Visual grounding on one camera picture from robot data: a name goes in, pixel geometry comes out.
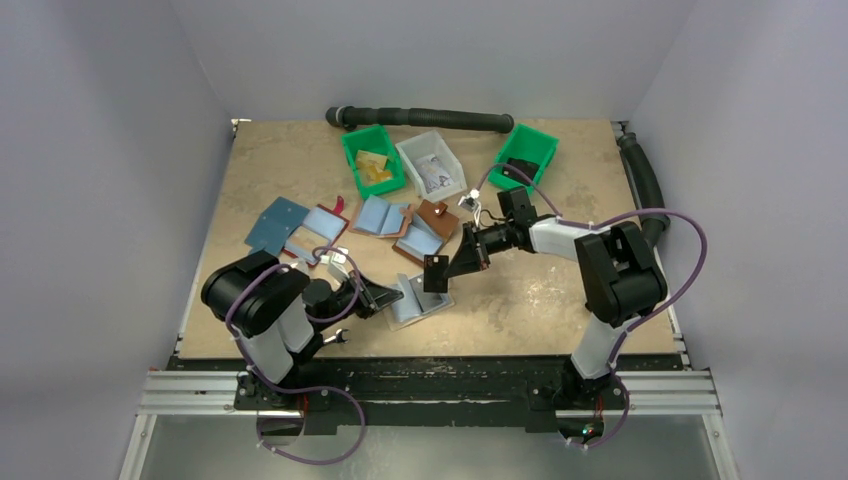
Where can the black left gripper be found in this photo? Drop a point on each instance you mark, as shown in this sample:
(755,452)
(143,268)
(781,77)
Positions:
(378,296)

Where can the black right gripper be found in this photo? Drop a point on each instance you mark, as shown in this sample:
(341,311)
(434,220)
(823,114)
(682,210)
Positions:
(479,246)

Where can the cream card holder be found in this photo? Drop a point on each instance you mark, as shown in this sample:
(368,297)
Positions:
(415,304)

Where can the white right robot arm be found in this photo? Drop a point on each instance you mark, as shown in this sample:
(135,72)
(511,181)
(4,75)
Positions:
(621,280)

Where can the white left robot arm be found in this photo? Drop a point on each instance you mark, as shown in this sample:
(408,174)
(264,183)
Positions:
(277,313)

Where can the brown open card holder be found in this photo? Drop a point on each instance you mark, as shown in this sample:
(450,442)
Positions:
(431,228)

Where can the pink open card holder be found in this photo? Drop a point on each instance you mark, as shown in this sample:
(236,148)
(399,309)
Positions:
(379,218)

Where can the red open card holder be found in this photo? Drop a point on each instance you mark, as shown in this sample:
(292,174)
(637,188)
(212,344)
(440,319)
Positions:
(321,227)

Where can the black card in bin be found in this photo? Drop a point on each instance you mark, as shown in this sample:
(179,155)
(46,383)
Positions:
(520,170)

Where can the blue card holder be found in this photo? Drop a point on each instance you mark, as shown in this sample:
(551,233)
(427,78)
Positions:
(275,225)

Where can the gold card upper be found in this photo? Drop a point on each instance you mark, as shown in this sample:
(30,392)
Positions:
(364,158)

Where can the silver wrench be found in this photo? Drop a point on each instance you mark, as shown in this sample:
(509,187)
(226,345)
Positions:
(340,336)

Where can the white translucent plastic bin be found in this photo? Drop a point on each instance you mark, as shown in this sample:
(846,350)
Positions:
(427,143)

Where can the small green plastic bin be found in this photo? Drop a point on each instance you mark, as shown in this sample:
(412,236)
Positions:
(529,150)

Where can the large green plastic bin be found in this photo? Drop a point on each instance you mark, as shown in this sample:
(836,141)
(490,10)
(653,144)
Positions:
(374,139)

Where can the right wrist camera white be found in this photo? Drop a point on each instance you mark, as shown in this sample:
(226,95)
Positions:
(470,201)

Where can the aluminium frame rail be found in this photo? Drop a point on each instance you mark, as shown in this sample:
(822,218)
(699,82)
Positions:
(471,393)

